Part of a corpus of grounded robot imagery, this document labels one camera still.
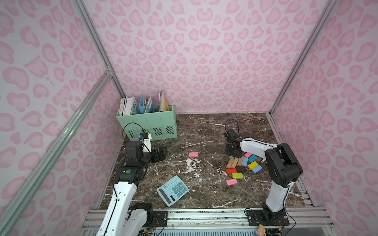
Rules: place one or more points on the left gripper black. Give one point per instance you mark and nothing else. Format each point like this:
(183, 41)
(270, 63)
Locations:
(156, 154)

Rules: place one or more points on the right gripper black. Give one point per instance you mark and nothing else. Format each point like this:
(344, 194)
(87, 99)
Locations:
(232, 144)

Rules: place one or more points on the pink block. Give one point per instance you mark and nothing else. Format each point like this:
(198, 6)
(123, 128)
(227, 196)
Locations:
(248, 155)
(231, 182)
(193, 154)

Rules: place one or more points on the light blue block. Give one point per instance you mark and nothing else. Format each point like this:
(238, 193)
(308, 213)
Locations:
(257, 169)

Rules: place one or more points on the pink block top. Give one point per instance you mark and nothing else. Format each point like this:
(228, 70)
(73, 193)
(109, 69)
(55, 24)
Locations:
(193, 154)

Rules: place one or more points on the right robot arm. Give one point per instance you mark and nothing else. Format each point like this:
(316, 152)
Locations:
(283, 166)

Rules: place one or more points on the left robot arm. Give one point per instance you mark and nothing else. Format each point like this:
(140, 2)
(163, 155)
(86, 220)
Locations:
(122, 219)

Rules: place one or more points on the wooden block left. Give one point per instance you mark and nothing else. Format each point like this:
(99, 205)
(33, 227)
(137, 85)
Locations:
(229, 165)

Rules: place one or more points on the wooden block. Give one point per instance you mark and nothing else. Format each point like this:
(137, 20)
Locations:
(234, 163)
(229, 165)
(240, 161)

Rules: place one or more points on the wooden block middle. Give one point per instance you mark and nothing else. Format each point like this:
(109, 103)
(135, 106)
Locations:
(234, 163)

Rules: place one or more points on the wooden block right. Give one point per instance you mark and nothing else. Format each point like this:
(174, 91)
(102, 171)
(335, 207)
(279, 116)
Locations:
(240, 161)

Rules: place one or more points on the dark brown block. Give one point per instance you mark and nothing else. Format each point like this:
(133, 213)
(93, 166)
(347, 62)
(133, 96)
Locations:
(240, 169)

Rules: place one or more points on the teal block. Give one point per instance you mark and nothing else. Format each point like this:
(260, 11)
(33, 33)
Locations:
(252, 158)

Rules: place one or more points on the red block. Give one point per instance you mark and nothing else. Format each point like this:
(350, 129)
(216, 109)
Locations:
(231, 171)

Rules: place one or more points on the yellow block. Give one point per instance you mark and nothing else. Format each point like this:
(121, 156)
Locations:
(252, 165)

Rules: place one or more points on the green block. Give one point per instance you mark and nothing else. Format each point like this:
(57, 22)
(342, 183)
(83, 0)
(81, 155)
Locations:
(237, 176)

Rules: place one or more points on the mint green file organizer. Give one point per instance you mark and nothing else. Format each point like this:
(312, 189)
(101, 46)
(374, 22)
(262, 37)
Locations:
(161, 125)

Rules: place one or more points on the teal calculator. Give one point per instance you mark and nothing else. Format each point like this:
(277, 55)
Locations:
(172, 191)

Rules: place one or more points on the papers in organizer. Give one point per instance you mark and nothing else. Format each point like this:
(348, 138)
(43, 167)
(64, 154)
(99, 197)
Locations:
(130, 106)

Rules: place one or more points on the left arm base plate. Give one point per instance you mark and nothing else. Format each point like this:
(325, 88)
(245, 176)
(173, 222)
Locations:
(146, 218)

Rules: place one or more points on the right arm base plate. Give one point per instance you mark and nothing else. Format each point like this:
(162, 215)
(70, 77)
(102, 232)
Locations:
(265, 217)

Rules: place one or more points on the aluminium front rail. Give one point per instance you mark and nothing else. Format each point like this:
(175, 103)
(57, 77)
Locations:
(301, 221)

